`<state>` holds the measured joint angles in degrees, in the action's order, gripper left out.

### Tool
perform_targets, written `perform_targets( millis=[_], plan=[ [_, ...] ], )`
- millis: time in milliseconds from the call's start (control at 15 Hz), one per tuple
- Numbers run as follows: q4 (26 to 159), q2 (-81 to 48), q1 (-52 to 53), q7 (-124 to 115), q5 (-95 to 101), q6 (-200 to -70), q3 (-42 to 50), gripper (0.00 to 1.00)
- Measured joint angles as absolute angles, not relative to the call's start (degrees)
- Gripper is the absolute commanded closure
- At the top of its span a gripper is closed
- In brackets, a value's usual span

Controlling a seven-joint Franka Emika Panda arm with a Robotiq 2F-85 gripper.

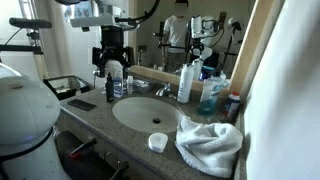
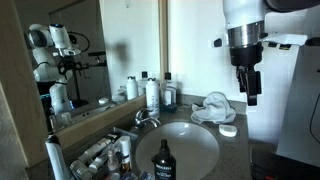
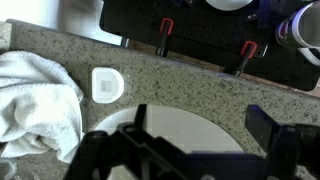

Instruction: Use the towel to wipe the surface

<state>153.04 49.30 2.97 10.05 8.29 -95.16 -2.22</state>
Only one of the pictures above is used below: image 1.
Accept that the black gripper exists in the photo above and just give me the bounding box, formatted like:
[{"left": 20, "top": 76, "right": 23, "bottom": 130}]
[{"left": 91, "top": 25, "right": 136, "bottom": 80}]

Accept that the small white round container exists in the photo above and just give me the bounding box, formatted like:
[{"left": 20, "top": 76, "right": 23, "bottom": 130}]
[{"left": 147, "top": 132, "right": 169, "bottom": 154}]

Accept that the white terry towel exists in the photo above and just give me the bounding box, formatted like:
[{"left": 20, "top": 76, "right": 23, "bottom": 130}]
[{"left": 174, "top": 114, "right": 245, "bottom": 179}]

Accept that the clear bottle blue label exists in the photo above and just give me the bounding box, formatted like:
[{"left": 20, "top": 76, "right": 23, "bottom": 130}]
[{"left": 112, "top": 67, "right": 125, "bottom": 100}]

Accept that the slim black bottle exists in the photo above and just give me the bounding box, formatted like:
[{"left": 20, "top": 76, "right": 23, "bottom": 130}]
[{"left": 105, "top": 72, "right": 115, "bottom": 104}]

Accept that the small white bottle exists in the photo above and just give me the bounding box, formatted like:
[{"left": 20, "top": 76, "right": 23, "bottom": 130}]
[{"left": 126, "top": 75, "right": 135, "bottom": 95}]

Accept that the black waste bin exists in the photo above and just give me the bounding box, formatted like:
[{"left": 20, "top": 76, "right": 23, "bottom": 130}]
[{"left": 42, "top": 74, "right": 93, "bottom": 102}]

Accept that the black smartphone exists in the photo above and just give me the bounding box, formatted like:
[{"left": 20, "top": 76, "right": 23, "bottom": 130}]
[{"left": 66, "top": 98, "right": 98, "bottom": 112}]

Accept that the chrome faucet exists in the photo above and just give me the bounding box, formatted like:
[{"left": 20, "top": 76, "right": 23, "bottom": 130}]
[{"left": 154, "top": 82, "right": 173, "bottom": 98}]

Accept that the oval beige sink basin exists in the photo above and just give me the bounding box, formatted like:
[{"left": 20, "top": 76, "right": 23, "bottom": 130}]
[{"left": 111, "top": 95, "right": 186, "bottom": 135}]

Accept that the tall white spray can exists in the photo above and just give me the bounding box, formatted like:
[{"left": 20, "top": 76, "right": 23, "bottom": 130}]
[{"left": 176, "top": 63, "right": 195, "bottom": 104}]

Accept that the vanity cabinet front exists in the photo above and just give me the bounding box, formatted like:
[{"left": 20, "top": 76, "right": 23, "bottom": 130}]
[{"left": 58, "top": 109, "right": 158, "bottom": 180}]

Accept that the blue mouthwash bottle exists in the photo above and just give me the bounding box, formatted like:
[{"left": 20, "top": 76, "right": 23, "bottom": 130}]
[{"left": 197, "top": 76, "right": 225, "bottom": 116}]

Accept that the black perforated mounting board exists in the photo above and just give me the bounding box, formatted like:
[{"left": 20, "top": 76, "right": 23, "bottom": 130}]
[{"left": 54, "top": 129, "right": 134, "bottom": 180}]

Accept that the red capped white can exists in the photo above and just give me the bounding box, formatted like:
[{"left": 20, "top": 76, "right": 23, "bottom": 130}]
[{"left": 223, "top": 91, "right": 241, "bottom": 120}]

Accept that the wood framed wall mirror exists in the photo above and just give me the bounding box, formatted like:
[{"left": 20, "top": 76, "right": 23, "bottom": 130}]
[{"left": 127, "top": 0, "right": 286, "bottom": 101}]

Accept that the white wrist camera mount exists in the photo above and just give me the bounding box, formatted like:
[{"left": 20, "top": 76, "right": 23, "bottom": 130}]
[{"left": 69, "top": 14, "right": 118, "bottom": 29}]

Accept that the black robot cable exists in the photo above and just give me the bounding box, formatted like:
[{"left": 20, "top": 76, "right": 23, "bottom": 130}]
[{"left": 114, "top": 0, "right": 161, "bottom": 28}]

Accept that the blue wall poster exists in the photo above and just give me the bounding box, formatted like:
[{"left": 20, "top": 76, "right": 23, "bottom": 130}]
[{"left": 62, "top": 0, "right": 95, "bottom": 22}]

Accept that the black camera stand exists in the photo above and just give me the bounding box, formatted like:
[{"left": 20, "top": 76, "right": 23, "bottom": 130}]
[{"left": 0, "top": 17, "right": 53, "bottom": 56}]

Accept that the red handled black clamp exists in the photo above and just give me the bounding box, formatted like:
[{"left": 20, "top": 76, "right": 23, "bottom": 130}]
[{"left": 67, "top": 137, "right": 100, "bottom": 160}]

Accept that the black clamp handle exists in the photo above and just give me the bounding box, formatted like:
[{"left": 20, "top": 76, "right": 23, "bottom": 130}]
[{"left": 109, "top": 161, "right": 131, "bottom": 180}]

